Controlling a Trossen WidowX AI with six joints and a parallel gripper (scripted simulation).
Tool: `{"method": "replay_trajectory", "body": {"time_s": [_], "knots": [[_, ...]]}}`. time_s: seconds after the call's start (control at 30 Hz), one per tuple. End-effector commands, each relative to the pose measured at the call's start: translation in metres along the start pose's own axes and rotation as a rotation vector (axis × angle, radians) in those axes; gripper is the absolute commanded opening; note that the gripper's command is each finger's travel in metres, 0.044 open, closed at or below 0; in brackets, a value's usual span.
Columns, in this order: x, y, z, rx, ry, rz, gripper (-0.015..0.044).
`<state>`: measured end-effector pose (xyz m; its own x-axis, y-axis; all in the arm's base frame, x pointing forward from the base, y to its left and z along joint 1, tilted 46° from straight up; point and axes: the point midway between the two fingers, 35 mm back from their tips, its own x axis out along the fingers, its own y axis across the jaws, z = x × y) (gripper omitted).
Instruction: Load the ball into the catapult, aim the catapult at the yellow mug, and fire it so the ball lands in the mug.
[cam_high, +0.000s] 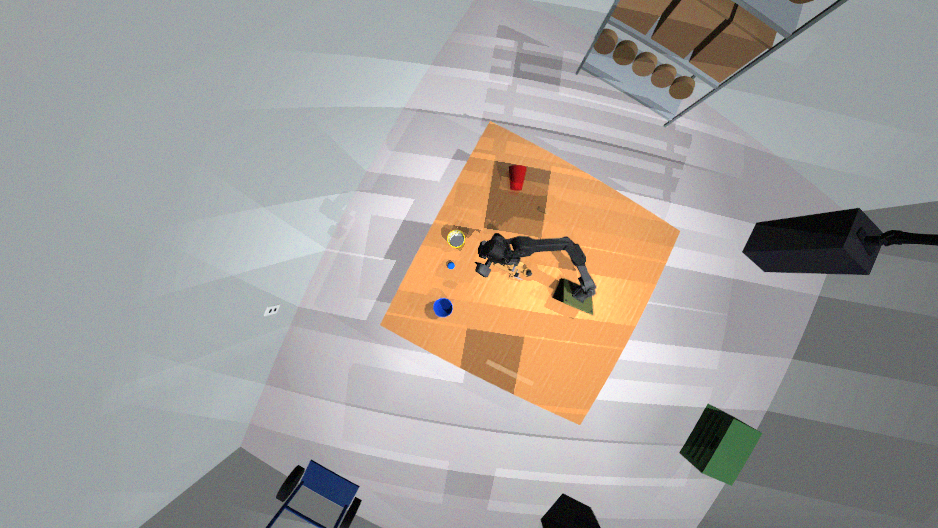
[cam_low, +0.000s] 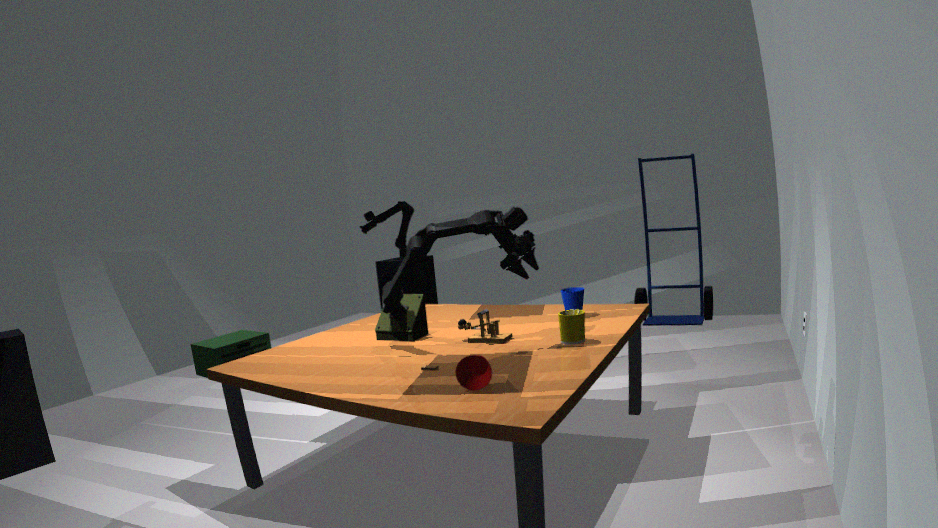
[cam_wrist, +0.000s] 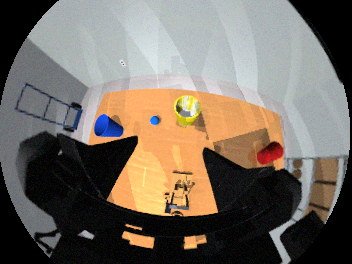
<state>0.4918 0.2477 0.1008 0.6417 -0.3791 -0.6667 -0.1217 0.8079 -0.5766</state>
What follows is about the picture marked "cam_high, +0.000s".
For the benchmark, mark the yellow mug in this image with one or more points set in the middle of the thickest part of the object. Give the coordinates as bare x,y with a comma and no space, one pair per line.
456,238

